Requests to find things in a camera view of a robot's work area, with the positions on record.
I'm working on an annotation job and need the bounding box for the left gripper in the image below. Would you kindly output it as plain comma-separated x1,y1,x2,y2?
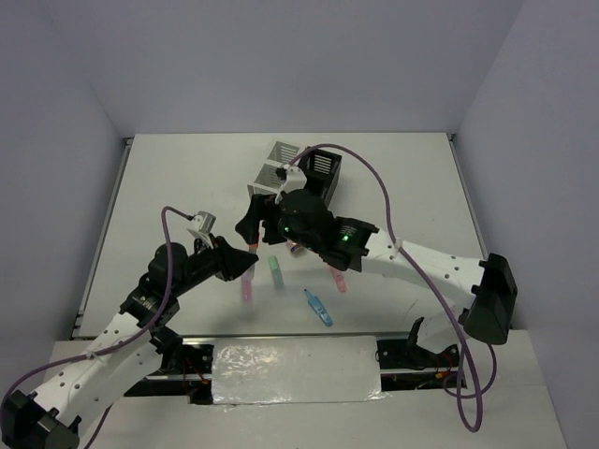
170,232,258,297

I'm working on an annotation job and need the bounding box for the purple highlighter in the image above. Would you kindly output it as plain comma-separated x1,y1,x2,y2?
241,268,255,306

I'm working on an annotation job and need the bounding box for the green highlighter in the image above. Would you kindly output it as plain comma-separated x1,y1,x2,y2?
268,255,285,291

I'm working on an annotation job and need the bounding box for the blue highlighter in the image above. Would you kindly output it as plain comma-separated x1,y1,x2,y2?
304,289,333,327

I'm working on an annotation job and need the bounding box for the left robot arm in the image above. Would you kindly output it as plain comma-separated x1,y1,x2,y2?
1,236,258,448

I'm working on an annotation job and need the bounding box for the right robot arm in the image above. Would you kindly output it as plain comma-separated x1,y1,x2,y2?
235,189,519,346

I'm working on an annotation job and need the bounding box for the white slatted pen holder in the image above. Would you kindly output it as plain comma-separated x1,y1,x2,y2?
247,140,301,205

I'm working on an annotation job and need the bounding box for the pink-capped marker tube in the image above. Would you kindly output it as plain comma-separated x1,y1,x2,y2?
287,241,306,257

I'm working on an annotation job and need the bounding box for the black slatted pen holder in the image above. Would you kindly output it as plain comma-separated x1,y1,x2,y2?
298,149,342,207

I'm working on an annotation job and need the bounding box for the pink highlighter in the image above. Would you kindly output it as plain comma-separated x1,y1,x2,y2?
329,267,347,293

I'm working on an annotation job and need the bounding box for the silver foil sheet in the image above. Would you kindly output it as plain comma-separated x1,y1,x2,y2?
212,336,386,405

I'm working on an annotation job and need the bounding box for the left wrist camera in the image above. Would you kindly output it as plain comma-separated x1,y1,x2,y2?
187,211,216,245

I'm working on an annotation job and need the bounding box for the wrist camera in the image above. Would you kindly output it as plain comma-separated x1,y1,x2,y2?
275,165,307,204
187,211,216,245

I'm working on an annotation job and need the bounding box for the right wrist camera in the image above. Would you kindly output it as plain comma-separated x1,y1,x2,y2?
275,165,307,204

